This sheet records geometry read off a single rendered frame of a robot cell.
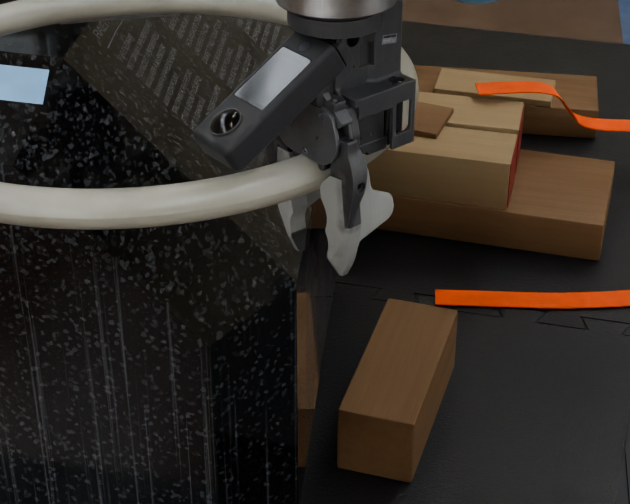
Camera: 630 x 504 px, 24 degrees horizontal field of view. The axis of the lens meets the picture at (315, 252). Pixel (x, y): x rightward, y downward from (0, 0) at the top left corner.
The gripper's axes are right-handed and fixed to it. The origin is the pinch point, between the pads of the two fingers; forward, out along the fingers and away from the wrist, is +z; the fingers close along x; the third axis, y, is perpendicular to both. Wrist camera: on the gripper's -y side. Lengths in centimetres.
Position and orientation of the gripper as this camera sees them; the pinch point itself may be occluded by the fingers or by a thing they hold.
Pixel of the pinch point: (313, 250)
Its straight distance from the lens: 114.9
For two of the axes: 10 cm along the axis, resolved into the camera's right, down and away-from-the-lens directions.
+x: -6.5, -3.8, 6.6
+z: 0.0, 8.6, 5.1
